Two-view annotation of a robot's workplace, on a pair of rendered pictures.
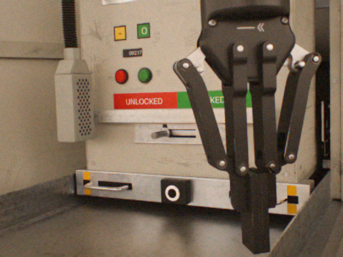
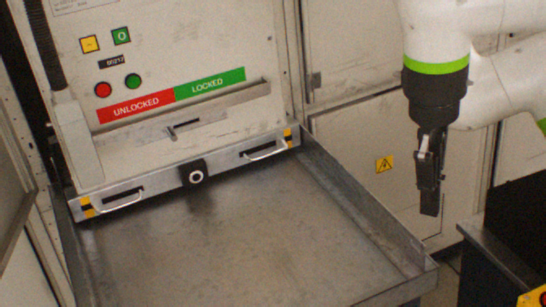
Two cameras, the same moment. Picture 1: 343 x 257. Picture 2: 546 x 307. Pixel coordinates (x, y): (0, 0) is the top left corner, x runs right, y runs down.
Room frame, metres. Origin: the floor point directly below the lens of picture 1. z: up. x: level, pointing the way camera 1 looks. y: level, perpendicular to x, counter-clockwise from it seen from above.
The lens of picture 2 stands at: (0.05, 0.68, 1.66)
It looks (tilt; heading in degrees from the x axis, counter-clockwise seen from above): 34 degrees down; 313
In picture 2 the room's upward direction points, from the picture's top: 7 degrees counter-clockwise
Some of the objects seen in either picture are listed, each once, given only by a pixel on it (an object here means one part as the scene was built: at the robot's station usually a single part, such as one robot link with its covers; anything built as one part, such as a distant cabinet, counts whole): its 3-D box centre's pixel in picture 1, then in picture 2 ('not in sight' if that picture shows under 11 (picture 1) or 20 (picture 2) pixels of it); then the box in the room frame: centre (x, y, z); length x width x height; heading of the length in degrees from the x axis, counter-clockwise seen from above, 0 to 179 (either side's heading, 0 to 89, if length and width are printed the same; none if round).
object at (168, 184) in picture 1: (174, 191); (194, 174); (0.91, 0.00, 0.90); 0.06 x 0.03 x 0.05; 63
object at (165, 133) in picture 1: (160, 130); (169, 128); (0.92, 0.02, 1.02); 0.06 x 0.02 x 0.04; 153
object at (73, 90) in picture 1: (75, 100); (78, 139); (0.96, 0.20, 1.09); 0.08 x 0.05 x 0.17; 153
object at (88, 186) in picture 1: (106, 186); (118, 200); (0.98, 0.15, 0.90); 0.11 x 0.05 x 0.01; 63
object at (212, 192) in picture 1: (182, 188); (188, 165); (0.94, -0.02, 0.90); 0.54 x 0.05 x 0.06; 63
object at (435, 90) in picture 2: not in sight; (432, 76); (0.39, -0.06, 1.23); 0.12 x 0.09 x 0.06; 10
